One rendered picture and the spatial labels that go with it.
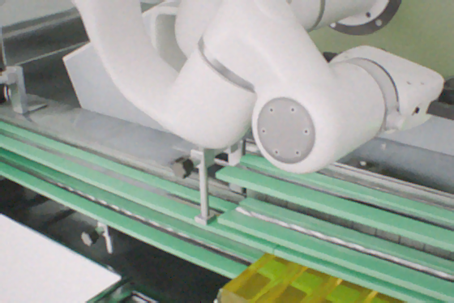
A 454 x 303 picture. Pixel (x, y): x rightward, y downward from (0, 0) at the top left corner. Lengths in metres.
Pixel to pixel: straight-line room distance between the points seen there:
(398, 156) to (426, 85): 0.34
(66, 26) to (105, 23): 1.25
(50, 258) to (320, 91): 0.86
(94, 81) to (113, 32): 0.85
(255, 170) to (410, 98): 0.40
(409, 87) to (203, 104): 0.19
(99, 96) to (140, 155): 0.27
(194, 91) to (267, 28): 0.08
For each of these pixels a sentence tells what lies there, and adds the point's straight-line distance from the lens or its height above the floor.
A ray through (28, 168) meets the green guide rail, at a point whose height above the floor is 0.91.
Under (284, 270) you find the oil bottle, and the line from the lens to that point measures 0.87.
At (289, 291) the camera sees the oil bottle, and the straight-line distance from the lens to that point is 0.83.
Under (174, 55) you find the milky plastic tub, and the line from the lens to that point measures 1.11.
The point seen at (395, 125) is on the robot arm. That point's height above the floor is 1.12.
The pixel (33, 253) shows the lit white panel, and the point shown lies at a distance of 1.25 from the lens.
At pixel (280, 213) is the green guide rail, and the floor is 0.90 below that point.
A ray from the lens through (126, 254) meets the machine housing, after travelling 1.26.
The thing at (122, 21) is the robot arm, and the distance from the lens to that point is 0.53.
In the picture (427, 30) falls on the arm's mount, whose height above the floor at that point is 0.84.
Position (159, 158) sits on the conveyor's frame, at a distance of 1.13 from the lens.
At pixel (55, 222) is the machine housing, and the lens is 1.41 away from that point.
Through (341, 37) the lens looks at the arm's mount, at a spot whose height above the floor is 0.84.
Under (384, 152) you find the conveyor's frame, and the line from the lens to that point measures 0.92.
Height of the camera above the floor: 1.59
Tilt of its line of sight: 46 degrees down
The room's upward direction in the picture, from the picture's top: 120 degrees counter-clockwise
